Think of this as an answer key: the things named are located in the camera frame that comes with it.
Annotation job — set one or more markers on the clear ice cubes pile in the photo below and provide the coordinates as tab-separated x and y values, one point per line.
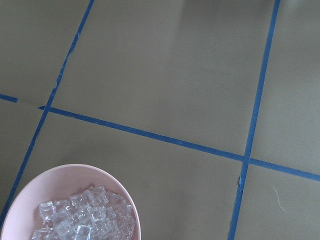
94	214

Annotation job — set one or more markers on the pink bowl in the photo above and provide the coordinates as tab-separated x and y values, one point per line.
58	183

